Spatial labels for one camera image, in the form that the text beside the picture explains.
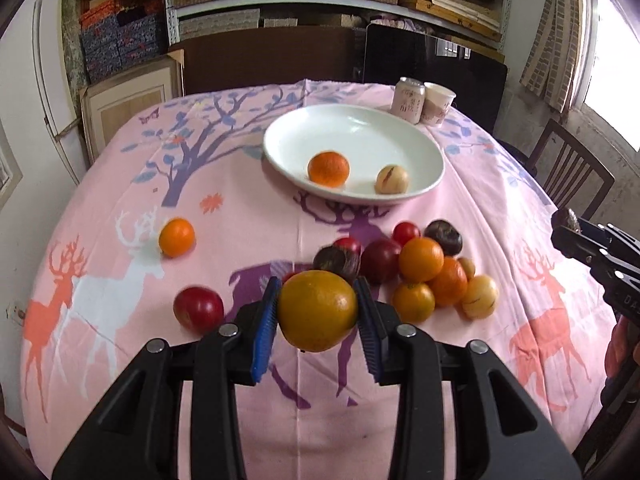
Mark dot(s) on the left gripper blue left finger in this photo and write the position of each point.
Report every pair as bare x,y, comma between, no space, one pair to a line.
132,433

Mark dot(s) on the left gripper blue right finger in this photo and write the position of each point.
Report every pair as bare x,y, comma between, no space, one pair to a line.
500,431

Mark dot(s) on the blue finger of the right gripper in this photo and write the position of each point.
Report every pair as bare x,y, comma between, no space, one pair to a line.
573,245
596,231

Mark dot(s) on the dark brown water chestnut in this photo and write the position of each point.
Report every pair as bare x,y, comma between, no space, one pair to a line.
567,218

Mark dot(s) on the small tan longan fruit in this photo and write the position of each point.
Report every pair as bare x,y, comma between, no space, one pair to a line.
468,267

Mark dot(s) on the large red plum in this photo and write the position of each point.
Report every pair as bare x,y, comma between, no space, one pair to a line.
198,309

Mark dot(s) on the small yellow orange fruit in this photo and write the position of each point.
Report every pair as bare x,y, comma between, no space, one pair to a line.
413,303

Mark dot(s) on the red cherry tomato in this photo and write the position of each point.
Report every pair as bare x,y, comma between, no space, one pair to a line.
404,232
289,276
349,243

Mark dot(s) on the striped pepino melon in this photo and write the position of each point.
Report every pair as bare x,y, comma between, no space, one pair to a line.
481,297
391,180

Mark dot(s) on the dark red plum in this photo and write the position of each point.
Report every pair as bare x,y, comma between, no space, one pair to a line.
379,262

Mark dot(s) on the small orange kumquat fruit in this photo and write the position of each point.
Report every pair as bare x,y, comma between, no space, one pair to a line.
176,238

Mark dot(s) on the yellow orange round fruit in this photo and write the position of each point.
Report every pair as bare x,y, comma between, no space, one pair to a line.
316,310

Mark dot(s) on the dark purple striped chestnut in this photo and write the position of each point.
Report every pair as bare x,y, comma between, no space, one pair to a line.
338,260

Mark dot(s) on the large orange mandarin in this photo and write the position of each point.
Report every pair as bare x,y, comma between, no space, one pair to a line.
329,169

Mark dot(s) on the right hand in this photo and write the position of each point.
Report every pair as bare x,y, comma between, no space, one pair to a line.
619,349

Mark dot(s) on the dark wooden chair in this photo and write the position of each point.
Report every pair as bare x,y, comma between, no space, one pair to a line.
572,167

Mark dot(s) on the patterned curtain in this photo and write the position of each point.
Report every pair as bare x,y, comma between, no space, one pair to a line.
557,60

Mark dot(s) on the black panel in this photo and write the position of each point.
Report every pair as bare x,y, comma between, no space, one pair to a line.
478,81

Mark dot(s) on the white paper cup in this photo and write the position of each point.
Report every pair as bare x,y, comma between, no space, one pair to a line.
437,102

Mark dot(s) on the pink drink can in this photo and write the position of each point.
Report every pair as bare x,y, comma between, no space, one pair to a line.
408,100

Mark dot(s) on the white oval plate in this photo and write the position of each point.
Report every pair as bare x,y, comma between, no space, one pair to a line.
369,139

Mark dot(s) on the pink deer print tablecloth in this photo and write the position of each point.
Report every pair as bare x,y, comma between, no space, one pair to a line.
104,288

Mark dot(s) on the framed picture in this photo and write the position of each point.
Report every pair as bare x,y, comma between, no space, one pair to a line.
109,104

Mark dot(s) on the brown wooden board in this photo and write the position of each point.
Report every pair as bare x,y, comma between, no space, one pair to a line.
278,55

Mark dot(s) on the white board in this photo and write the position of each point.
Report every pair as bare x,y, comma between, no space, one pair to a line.
60,74

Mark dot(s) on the blue patterned boxes stack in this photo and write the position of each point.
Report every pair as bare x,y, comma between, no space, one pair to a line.
117,35

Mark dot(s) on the window frame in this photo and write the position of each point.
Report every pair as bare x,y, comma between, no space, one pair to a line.
11,173

